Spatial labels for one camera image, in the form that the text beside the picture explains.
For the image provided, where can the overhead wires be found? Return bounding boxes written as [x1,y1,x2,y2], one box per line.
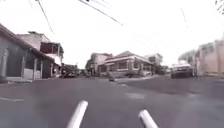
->
[28,0,190,35]

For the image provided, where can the grey asphalt road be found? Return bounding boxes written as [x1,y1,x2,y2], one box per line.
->
[0,75,224,128]

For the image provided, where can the low building with red roof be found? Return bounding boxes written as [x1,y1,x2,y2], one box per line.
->
[0,23,56,81]

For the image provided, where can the pale concrete pavement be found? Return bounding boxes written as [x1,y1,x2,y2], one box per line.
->
[108,75,162,83]

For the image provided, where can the house with pale roof edge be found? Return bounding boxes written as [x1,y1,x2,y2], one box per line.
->
[99,50,156,79]

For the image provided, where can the two-storey white building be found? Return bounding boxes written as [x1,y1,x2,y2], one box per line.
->
[16,30,65,78]

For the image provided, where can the pale two-storey building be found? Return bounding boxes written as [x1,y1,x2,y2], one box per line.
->
[85,52,114,76]

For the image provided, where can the robot's own part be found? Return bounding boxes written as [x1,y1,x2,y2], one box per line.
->
[66,99,89,128]
[137,109,160,128]

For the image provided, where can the grey concrete pavement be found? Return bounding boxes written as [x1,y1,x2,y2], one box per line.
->
[0,76,36,85]

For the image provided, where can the pale walled building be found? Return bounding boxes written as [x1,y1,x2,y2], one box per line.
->
[195,37,224,78]

